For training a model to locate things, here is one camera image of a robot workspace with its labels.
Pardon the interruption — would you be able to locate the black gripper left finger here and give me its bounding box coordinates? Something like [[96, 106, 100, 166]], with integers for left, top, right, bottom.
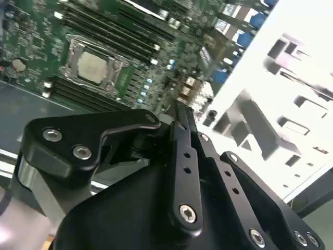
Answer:
[[10, 100, 206, 234]]

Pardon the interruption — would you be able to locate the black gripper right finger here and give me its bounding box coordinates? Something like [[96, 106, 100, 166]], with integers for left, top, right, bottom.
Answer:
[[187, 104, 327, 250]]

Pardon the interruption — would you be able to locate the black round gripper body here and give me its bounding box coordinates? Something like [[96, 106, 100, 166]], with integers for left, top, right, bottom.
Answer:
[[50, 156, 252, 250]]

